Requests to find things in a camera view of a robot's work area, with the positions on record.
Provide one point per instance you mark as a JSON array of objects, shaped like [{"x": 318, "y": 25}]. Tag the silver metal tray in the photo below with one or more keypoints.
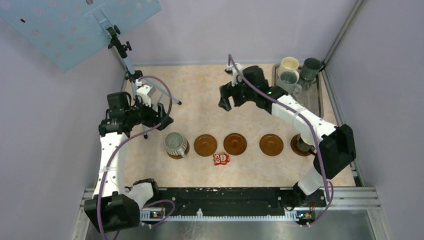
[{"x": 306, "y": 92}]

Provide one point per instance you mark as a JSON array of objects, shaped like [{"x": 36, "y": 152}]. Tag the brown wooden coaster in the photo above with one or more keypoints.
[
  {"x": 271, "y": 144},
  {"x": 177, "y": 157},
  {"x": 205, "y": 145},
  {"x": 235, "y": 144},
  {"x": 295, "y": 149}
]

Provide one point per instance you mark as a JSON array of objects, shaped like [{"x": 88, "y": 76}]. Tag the dark green mug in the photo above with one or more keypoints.
[{"x": 311, "y": 67}]

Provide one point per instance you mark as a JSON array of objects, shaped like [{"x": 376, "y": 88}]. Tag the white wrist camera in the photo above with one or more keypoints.
[
  {"x": 145, "y": 92},
  {"x": 230, "y": 69}
]

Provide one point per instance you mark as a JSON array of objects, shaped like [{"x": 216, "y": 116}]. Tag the grey blue mug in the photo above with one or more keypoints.
[{"x": 289, "y": 81}]

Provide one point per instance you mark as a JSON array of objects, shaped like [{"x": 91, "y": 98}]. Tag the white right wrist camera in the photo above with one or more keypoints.
[{"x": 230, "y": 69}]

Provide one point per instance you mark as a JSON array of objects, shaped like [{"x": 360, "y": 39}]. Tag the blue perforated panel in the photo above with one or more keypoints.
[{"x": 69, "y": 31}]

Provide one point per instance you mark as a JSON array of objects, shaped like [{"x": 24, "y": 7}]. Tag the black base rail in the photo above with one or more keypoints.
[{"x": 273, "y": 196}]

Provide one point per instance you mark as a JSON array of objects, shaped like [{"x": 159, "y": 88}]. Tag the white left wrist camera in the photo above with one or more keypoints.
[{"x": 145, "y": 92}]

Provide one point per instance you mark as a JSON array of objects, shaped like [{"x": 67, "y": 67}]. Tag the grey ribbed mug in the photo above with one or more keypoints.
[{"x": 175, "y": 144}]

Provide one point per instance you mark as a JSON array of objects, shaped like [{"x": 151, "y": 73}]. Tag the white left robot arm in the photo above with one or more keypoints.
[{"x": 113, "y": 207}]

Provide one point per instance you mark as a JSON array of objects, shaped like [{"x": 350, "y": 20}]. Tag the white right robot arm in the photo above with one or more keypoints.
[{"x": 335, "y": 145}]

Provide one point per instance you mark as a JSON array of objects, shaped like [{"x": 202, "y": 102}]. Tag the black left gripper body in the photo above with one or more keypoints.
[{"x": 143, "y": 114}]

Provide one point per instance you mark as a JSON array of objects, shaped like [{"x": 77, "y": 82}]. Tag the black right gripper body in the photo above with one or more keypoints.
[{"x": 241, "y": 93}]

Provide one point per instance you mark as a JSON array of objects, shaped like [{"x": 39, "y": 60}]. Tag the red owl toy block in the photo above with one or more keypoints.
[{"x": 222, "y": 158}]

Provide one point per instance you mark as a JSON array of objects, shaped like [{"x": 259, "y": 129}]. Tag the black mug white inside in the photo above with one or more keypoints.
[{"x": 304, "y": 147}]

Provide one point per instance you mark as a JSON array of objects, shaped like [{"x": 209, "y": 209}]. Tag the cream mug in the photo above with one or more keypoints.
[{"x": 288, "y": 64}]

